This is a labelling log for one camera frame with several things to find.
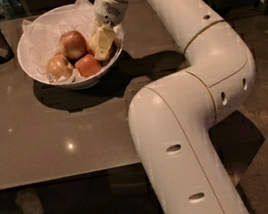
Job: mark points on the yellow-red apple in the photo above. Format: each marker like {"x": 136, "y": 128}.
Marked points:
{"x": 110, "y": 54}

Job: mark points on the white bowl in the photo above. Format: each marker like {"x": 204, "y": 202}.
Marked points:
{"x": 39, "y": 42}

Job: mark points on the top red-yellow apple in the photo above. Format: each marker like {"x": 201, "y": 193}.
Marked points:
{"x": 73, "y": 44}

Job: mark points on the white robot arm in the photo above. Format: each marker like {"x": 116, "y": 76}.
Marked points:
{"x": 170, "y": 118}

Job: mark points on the front red apple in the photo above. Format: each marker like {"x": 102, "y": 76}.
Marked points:
{"x": 88, "y": 65}

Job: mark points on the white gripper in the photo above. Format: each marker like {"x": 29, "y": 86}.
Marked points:
{"x": 108, "y": 13}

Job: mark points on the white object under table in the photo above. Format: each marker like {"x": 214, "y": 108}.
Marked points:
{"x": 29, "y": 202}

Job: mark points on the left yellow apple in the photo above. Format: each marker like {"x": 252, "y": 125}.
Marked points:
{"x": 59, "y": 67}

